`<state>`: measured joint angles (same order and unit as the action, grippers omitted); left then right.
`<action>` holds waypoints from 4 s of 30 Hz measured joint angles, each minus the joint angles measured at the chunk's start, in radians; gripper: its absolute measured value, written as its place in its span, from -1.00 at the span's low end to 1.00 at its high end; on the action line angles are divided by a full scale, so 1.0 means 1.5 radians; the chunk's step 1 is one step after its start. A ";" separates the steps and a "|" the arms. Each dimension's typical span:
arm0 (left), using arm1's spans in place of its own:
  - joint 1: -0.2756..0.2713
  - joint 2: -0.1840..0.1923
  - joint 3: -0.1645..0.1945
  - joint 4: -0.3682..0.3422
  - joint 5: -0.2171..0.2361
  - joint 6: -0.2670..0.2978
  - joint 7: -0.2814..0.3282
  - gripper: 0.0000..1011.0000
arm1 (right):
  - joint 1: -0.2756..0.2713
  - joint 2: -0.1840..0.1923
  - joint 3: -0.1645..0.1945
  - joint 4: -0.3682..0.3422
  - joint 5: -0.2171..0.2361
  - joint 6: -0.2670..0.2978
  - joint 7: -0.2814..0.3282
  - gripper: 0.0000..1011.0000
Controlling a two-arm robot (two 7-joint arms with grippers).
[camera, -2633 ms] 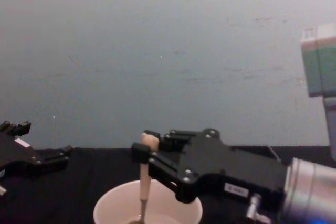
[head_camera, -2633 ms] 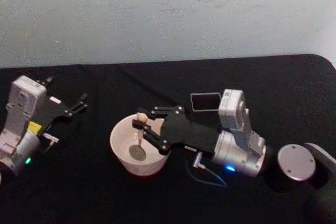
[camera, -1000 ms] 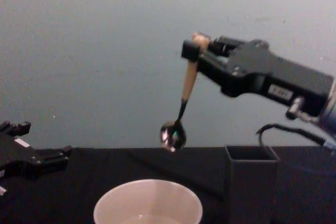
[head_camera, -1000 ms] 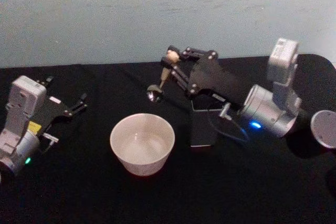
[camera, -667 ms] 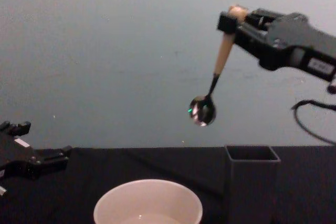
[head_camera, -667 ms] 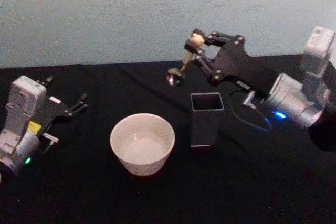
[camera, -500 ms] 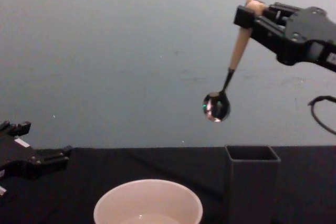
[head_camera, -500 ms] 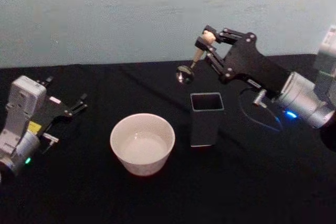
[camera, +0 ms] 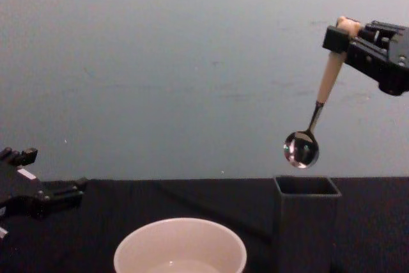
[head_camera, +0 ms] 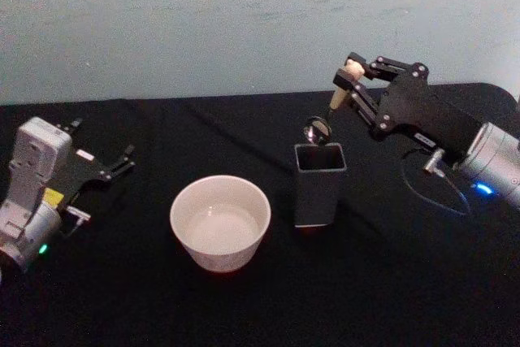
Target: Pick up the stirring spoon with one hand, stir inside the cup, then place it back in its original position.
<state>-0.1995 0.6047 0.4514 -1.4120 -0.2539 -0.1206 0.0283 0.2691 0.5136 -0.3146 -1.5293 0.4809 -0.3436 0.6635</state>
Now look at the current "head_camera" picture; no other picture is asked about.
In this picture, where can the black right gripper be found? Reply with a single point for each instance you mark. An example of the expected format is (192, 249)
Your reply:
(422, 111)

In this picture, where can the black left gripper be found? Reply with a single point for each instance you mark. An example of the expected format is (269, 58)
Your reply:
(83, 172)

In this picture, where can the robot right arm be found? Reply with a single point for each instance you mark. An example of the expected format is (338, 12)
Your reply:
(497, 160)

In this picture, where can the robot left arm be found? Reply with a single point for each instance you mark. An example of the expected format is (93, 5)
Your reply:
(36, 152)

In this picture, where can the black square utensil holder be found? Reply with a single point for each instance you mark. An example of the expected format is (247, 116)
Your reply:
(315, 196)

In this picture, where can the white ceramic bowl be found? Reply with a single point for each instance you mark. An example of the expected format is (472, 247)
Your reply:
(219, 225)

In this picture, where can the black table cloth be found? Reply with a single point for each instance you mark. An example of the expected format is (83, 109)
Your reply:
(243, 306)

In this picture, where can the pale plain wall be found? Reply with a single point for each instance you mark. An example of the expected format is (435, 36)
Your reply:
(203, 18)

